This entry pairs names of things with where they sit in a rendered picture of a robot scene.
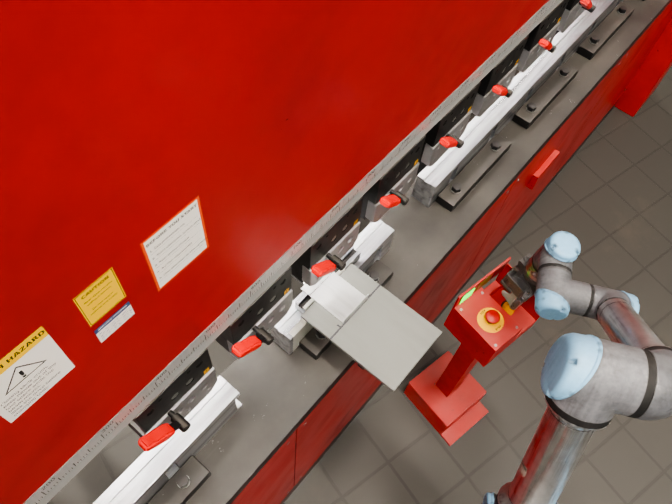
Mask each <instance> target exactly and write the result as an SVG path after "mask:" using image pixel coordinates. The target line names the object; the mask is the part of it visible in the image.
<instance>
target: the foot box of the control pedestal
mask: <svg viewBox="0 0 672 504"><path fill-rule="evenodd" d="M452 357H453V355H452V354H451V353H450V352H449V351H447V352H446V353H445V354H443V355H442V356H441V357H440V358H438V359H437V360H436V361H435V362H434V363H432V364H431V365H430V366H429V367H427V368H426V369H425V370H424V371H422V372H421V373H420V374H419V375H417V376H416V377H415V378H414V379H413V380H411V381H410V382H409V384H408V386H407V388H406V390H405V392H404V394H405V395H406V396H407V397H408V398H409V400H410V401H411V402H412V403H413V404H414V405H415V407H416V408H417V409H418V410H419V411H420V412H421V413H422V415H423V416H424V417H425V418H426V419H427V420H428V422H429V423H430V424H431V425H432V426H433V427H434V429H435V430H436V431H437V432H438V433H439V434H440V435H441V437H442V438H443V439H444V440H445V441H446V442H447V444H448V445H449V446H451V445H452V444H453V443H454V442H455V441H457V440H458V439H459V438H460V437H461V436H462V435H463V434H464V433H466V432H467V431H468V430H469V429H470V428H471V427H472V426H473V425H475V424H476V423H477V422H478V421H479V420H480V419H481V418H483V417H484V416H485V415H486V414H487V413H488V412H489V411H488V410H487V409H486V408H485V407H484V406H483V405H482V404H481V402H480V400H481V399H482V397H483V396H484V395H485V394H486V391H485V389H484V388H483V387H482V386H481V385H480V384H479V383H478V382H477V381H476V380H475V379H474V378H473V377H472V375H471V374H470V373H469V374H468V375H467V377H466V378H465V379H464V381H463V382H462V384H461V385H460V386H459V388H458V389H456V390H455V391H454V392H453V393H452V394H451V395H449V396H448V397H446V396H445V395H444V394H443V392H442V391H441V390H440V389H439V388H438V387H437V386H436V383H437V382H438V380H439V378H440V377H441V375H442V374H443V372H444V370H445V369H446V367H447V365H448V364H449V362H450V361H451V359H452Z"/></svg>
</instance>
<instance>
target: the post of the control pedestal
mask: <svg viewBox="0 0 672 504"><path fill-rule="evenodd" d="M477 362H478V361H477V360H476V359H475V358H474V356H473V355H472V354H471V353H470V352H469V351H468V350H467V349H466V348H465V347H464V346H463V345H462V344H461V345H460V346H459V348H458V349H457V351H456V353H455V354H454V356H453V357H452V359H451V361H450V362H449V364H448V365H447V367H446V369H445V370H444V372H443V374H442V375H441V377H440V378H439V380H438V382H437V383H436V386H437V387H438V388H439V389H440V390H441V391H442V392H443V394H444V395H445V396H446V397H448V396H449V395H451V394H452V393H453V392H454V391H455V390H456V389H458V388H459V386H460V385H461V384H462V382H463V381H464V379H465V378H466V377H467V375H468V374H469V373H470V371H471V370H472V368H473V367H474V366H475V364H476V363H477Z"/></svg>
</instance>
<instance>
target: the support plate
mask: <svg viewBox="0 0 672 504"><path fill-rule="evenodd" d="M340 277H342V278H343V279H344V280H345V281H347V282H348V283H349V284H351V285H352V286H353V287H354V288H356V289H357V290H358V291H359V292H361V293H362V294H363V295H365V296H367V295H368V294H369V295H370V294H371V293H372V292H373V291H374V290H375V289H376V288H377V286H378V285H379V284H378V283H377V282H376V281H374V280H373V279H372V278H370V277H369V276H368V275H366V274H365V273H364V272H362V271H361V270H360V269H359V268H357V267H356V266H355V265H353V264H352V263H351V264H350V265H349V266H348V267H347V268H346V269H345V271H344V272H343V273H342V274H341V275H340ZM301 318H302V319H304V320H305V321H306V322H307V323H309V324H310V325H311V326H312V327H314V328H315V329H316V330H317V331H319V332H320V333H321V334H322V335H323V336H325V337H326V338H327V339H328V340H330V341H331V342H332V343H333V344H335V345H336V346H337V347H338V348H339V349H341V350H342V351H343V352H344V353H346V354H347V355H348V356H349V357H351V358H352V359H353V360H354V361H356V362H357V363H358V364H359V365H360V366H362V367H363V368H364V369H365V370H367V371H368V372H369V373H370V374H372V375H373V376H374V377H375V378H377V379H378V380H379V381H380V382H381V383H383V384H384V385H385V386H386V387H388V388H389V389H390V390H391V391H393V392H394V391H395V390H396V388H397V387H398V386H399V385H400V384H401V382H402V381H403V380H404V379H405V377H406V376H407V375H408V374H409V373H410V371H411V370H412V369H413V368H414V366H415V365H416V364H417V363H418V362H419V360H420V359H421V358H422V357H423V355H424V354H425V353H426V352H427V351H428V349H429V348H430V347H431V346H432V344H433V343H434V342H435V341H436V340H437V338H438V337H439V336H440V335H441V333H442V331H440V330H439V329H438V328H436V327H435V326H434V325H433V324H431V323H430V322H429V321H427V320H426V319H425V318H423V317H422V316H421V315H419V314H418V313H417V312H415V311H414V310H413V309H411V308H410V307H409V306H407V305H406V304H405V303H403V302H402V301H401V300H399V299H398V298H397V297H396V296H394V295H393V294H392V293H390V292H389V291H388V290H386V289H385V288H384V287H382V286H380V287H379V288H378V289H377V290H376V291H375V292H374V293H373V294H372V296H371V297H370V298H369V299H368V300H367V301H366V302H365V303H364V304H363V305H362V306H361V308H360V309H359V310H358V311H357V312H356V313H355V314H354V315H353V316H352V317H351V318H350V320H349V321H348V322H347V323H346V324H345V325H344V326H343V327H342V328H341V329H340V330H339V332H338V333H337V334H336V335H335V336H334V337H333V338H332V339H330V338H331V336H332V335H333V334H334V333H335V332H336V331H337V330H338V329H339V327H338V326H337V325H340V326H342V325H343V323H342V322H341V321H340V320H338V319H337V318H336V317H335V316H334V315H332V314H331V313H330V312H329V311H327V310H326V309H325V308H324V307H322V306H321V305H320V304H319V303H317V302H316V301H315V302H314V303H313V304H312V305H311V306H310V307H309V308H308V309H307V310H306V311H305V312H304V313H303V314H302V315H301Z"/></svg>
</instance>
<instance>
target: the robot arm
mask: <svg viewBox="0 0 672 504"><path fill-rule="evenodd" d="M580 251H581V246H580V243H579V241H578V239H577V238H576V237H575V236H574V235H573V234H571V233H569V232H565V231H558V232H555V233H554V234H552V235H551V236H550V237H549V238H547V239H546V240H545V242H544V243H543V245H542V246H541V247H540V248H539V249H538V250H537V251H536V252H535V253H534V255H533V256H532V255H531V254H530V253H529V254H527V255H526V256H525V257H524V258H522V259H521V260H520V261H519V262H518V265H516V266H514V267H515V268H514V267H513V269H512V268H511V269H512V270H511V269H510V270H509V272H508V273H507V274H506V275H505V276H504V278H503V279H502V280H501V281H500V283H501V284H502V285H503V286H504V287H505V288H506V290H507V291H508V292H509V293H508V292H506V291H504V290H502V292H501V293H502V295H503V297H504V298H505V299H506V301H507V302H508V303H509V307H510V309H512V310H515V309H517V308H518V307H519V306H520V305H521V304H523V303H524V302H526V301H527V300H528V299H529V298H530V297H532V296H533V295H534V297H535V305H534V309H535V312H536V313H537V314H538V315H539V316H540V317H542V318H545V319H548V320H553V319H554V320H562V319H564V318H566V317H567V316H568V314H569V313H571V314H575V315H579V316H583V317H588V318H592V319H596V320H598V322H599V323H600V325H601V326H602V328H603V329H604V331H605V332H606V334H607V335H608V337H609V338H610V340H611V341H609V340H605V339H601V338H598V337H596V336H594V335H583V334H578V333H568V334H564V335H562V336H561V337H560V338H558V339H557V340H556V341H555V343H554V344H553V345H552V347H551V348H550V350H549V352H548V354H547V356H546V358H545V361H544V363H545V364H544V367H543V368H542V372H541V381H540V382H541V389H542V391H543V393H544V397H545V400H546V403H547V405H548V406H547V409H546V411H545V413H544V415H543V417H542V419H541V421H540V424H539V426H538V428H537V430H536V432H535V434H534V436H533V438H532V441H531V443H530V445H529V447H528V449H527V451H526V453H525V456H524V458H523V460H522V462H521V464H520V466H519V468H518V470H517V473H516V475H515V477H514V479H513V481H512V482H508V483H506V484H504V485H503V486H502V487H501V488H500V490H499V492H498V494H495V493H494V492H492V493H489V492H488V493H486V494H485V496H484V499H483V503H482V504H556V502H557V500H558V498H559V496H560V494H561V492H562V491H563V489H564V487H565V485H566V483H567V481H568V479H569V477H570V476H571V474H572V472H573V470H574V468H575V466H576V464H577V463H578V461H579V459H580V457H581V455H582V453H583V451H584V449H585V448H586V446H587V444H588V442H589V440H590V438H591V436H592V435H593V433H594V431H595V430H601V429H604V428H606V427H607V426H608V425H609V424H610V422H611V420H612V418H613V417H614V415H615V414H619V415H623V416H627V417H631V418H636V419H640V420H649V421H654V420H660V419H665V418H668V417H670V416H672V348H670V347H667V346H665V345H664V344H663V343H662V342H661V341H660V339H659V338H658V337H657V336H656V335H655V333H654V332H653V331H652V330H651V329H650V327H649V326H648V325H647V324H646V323H645V322H644V320H643V319H642V318H641V317H640V316H639V309H640V304H639V300H638V298H637V297H636V296H635V295H632V294H629V293H626V292H625V291H621V290H613V289H609V288H605V287H601V286H597V285H593V284H588V283H584V282H580V281H576V280H572V265H573V261H575V260H576V259H577V257H578V255H579V253H580ZM511 292H512V293H511ZM510 293H511V294H510ZM515 299H516V300H515Z"/></svg>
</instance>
